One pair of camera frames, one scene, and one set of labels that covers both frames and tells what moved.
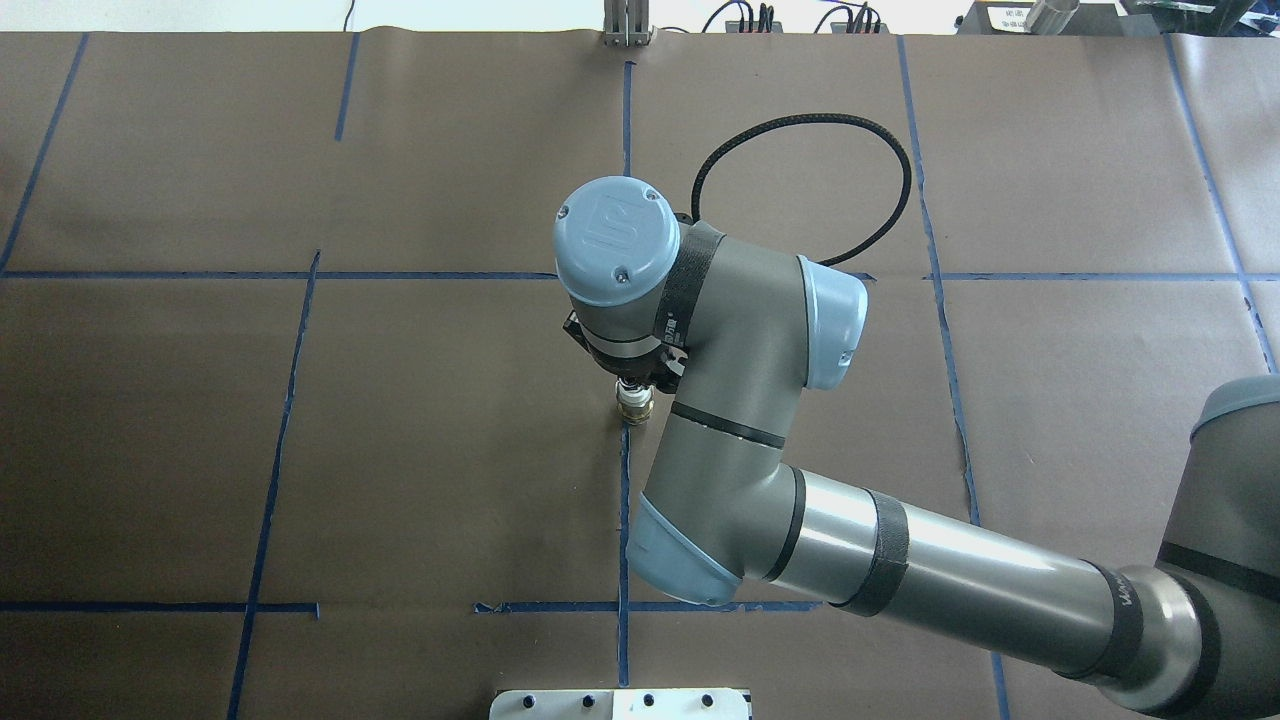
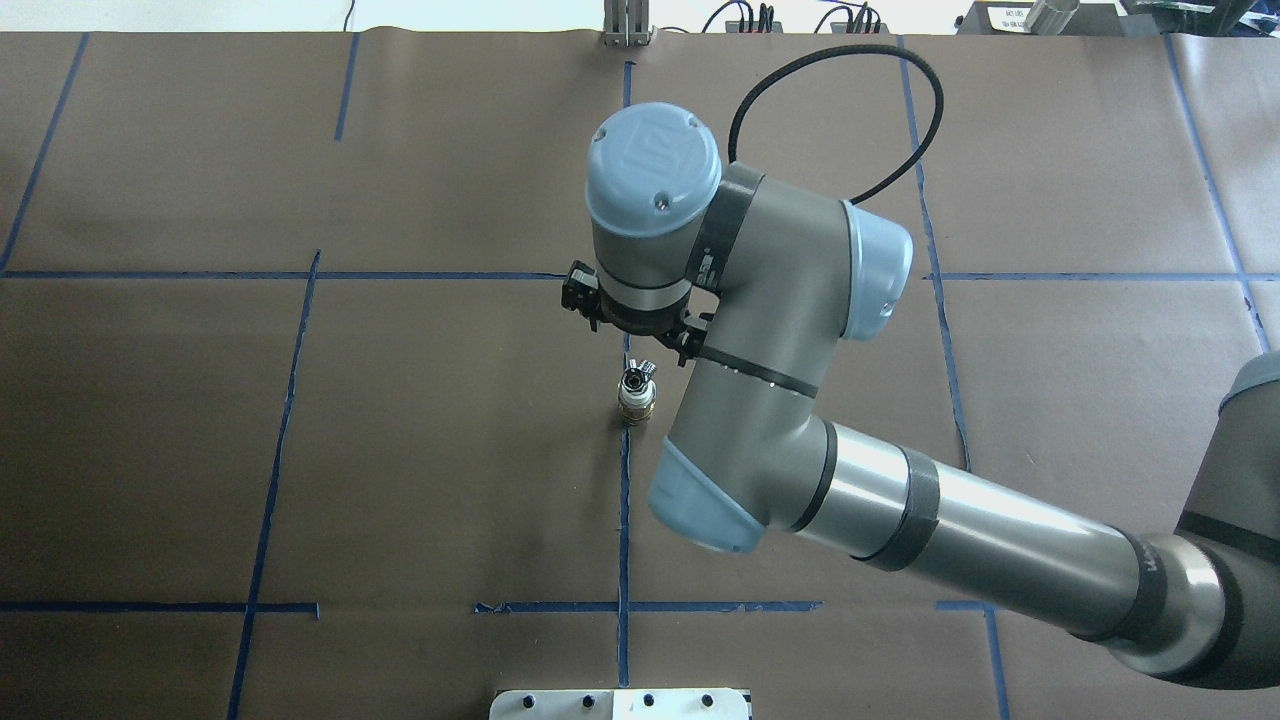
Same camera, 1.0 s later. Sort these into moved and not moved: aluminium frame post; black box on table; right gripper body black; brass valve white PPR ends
Moved: right gripper body black
Not moved: black box on table; brass valve white PPR ends; aluminium frame post
